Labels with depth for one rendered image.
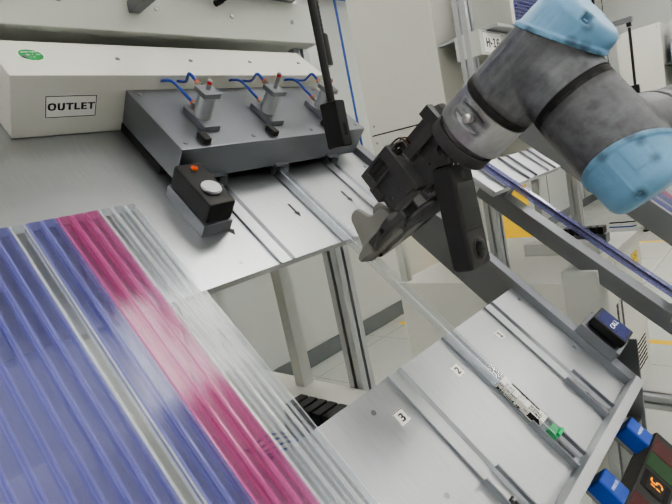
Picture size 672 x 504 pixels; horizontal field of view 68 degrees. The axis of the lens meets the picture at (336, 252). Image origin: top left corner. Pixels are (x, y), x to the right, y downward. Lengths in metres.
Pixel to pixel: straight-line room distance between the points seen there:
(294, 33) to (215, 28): 0.17
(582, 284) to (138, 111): 0.77
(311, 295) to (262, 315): 0.37
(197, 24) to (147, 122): 0.23
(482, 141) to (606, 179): 0.12
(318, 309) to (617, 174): 2.61
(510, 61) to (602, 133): 0.10
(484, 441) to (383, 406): 0.11
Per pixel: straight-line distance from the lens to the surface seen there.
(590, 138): 0.46
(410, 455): 0.50
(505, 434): 0.58
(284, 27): 0.97
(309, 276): 2.92
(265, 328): 2.73
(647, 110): 0.48
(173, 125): 0.66
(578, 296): 0.99
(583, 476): 0.59
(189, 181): 0.59
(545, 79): 0.48
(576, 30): 0.48
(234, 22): 0.90
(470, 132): 0.51
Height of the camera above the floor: 1.07
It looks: 9 degrees down
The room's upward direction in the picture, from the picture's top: 12 degrees counter-clockwise
